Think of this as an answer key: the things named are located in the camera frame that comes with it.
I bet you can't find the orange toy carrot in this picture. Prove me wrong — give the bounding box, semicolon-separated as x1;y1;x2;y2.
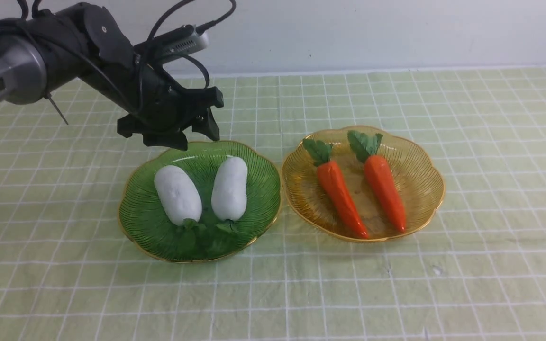
347;130;407;234
302;138;370;239

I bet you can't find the white toy radish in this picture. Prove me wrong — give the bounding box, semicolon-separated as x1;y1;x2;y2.
154;165;203;226
210;157;248;233

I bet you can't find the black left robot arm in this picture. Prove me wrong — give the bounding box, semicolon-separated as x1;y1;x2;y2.
0;0;237;151

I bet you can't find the amber ribbed plastic plate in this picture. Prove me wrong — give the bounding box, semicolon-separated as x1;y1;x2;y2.
282;126;446;243

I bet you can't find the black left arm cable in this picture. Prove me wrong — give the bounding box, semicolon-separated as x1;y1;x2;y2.
0;0;237;126

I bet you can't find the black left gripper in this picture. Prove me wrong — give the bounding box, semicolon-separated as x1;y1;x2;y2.
117;66;225;151

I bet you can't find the green ribbed plastic plate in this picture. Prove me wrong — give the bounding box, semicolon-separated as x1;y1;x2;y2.
118;141;282;263

